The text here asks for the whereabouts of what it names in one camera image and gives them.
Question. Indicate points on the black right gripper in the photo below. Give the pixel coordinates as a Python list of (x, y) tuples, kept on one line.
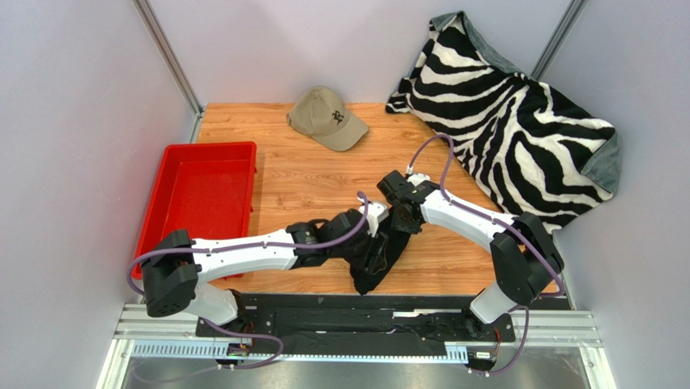
[(406, 216)]

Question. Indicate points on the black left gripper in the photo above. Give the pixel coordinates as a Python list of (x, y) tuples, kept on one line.
[(375, 260)]

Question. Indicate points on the black t shirt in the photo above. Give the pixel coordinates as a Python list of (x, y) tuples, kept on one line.
[(398, 241)]

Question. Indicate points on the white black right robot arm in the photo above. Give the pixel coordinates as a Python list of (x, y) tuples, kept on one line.
[(524, 257)]

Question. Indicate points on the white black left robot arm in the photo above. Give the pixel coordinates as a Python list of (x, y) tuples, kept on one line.
[(177, 274)]

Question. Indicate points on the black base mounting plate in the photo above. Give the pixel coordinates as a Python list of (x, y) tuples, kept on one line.
[(363, 326)]

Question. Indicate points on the beige baseball cap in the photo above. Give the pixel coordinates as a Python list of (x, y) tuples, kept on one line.
[(320, 114)]

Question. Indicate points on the zebra print blanket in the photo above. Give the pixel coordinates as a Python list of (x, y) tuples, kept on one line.
[(527, 146)]

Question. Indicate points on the red plastic tray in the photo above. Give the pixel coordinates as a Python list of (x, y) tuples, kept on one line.
[(204, 188)]

